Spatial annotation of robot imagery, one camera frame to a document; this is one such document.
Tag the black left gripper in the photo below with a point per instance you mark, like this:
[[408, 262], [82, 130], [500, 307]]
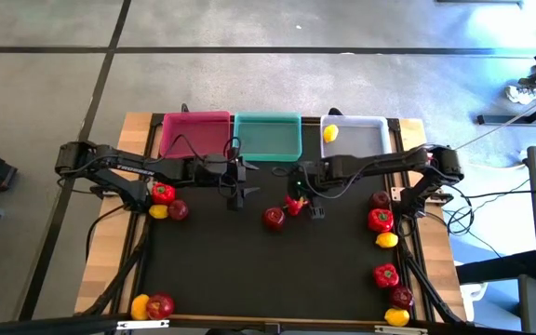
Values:
[[217, 170]]

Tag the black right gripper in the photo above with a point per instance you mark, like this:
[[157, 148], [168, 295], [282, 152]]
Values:
[[310, 179]]

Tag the red bell pepper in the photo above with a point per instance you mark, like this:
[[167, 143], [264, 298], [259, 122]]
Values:
[[294, 205], [385, 276], [380, 220], [163, 194]]

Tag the red apple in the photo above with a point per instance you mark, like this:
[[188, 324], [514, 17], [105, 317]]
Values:
[[178, 210], [273, 219], [380, 200], [160, 306], [402, 298]]

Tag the yellow lemon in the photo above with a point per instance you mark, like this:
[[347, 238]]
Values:
[[138, 308], [397, 317], [386, 240], [158, 211], [330, 133]]

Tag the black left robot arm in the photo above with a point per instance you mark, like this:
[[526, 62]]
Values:
[[133, 168]]

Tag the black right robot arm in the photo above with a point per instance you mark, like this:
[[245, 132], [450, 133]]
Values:
[[389, 163]]

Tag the teal plastic basket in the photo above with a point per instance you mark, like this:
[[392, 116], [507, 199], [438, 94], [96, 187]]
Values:
[[268, 139]]

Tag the white plastic basket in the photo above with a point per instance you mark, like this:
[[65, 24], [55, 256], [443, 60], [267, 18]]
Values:
[[361, 137]]

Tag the pink plastic basket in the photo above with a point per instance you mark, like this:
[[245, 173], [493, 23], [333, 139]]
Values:
[[170, 128]]

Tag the grey metal floor bar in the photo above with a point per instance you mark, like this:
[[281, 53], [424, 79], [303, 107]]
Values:
[[496, 120]]

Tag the white metal corner bracket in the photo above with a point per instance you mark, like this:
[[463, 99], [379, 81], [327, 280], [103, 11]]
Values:
[[395, 193]]

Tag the white metal frame bracket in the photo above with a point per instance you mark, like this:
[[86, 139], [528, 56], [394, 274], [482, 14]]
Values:
[[142, 325], [400, 330]]

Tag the black aluminium rig frame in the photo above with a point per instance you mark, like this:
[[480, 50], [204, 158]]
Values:
[[40, 328]]

